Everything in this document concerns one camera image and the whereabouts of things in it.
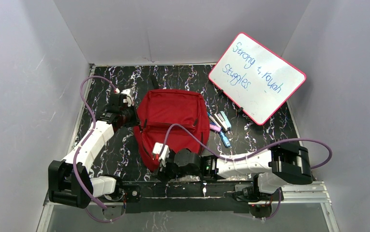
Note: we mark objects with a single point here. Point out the grey light-blue stapler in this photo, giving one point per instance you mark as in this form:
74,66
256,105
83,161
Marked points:
223,120

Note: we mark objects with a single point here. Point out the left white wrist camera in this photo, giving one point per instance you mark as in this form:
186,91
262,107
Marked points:
125,97

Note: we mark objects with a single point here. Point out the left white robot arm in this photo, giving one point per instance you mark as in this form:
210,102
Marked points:
69,182

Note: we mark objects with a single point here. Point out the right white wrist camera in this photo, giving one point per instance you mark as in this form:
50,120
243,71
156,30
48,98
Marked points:
160,153

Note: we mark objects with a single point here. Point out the red backpack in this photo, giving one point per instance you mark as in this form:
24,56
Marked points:
181,113

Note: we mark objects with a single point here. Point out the pink-framed whiteboard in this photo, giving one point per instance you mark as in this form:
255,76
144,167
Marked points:
254,78

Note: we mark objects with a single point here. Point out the pink highlighter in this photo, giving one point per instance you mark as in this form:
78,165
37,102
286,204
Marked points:
215,128

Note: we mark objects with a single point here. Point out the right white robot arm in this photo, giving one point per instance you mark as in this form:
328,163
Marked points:
274,167

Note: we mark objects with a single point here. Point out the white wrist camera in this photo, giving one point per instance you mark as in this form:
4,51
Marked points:
125,97
160,153

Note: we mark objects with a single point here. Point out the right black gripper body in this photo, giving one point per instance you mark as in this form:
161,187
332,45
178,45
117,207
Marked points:
171,167

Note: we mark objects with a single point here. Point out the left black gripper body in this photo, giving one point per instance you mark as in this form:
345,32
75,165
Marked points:
133,118

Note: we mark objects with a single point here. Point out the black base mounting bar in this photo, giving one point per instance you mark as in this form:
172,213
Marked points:
180,196

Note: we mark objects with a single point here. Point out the small blue stapler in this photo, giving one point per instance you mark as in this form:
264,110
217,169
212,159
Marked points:
224,139

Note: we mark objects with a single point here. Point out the blue-capped white marker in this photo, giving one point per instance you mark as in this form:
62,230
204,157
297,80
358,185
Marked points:
213,120

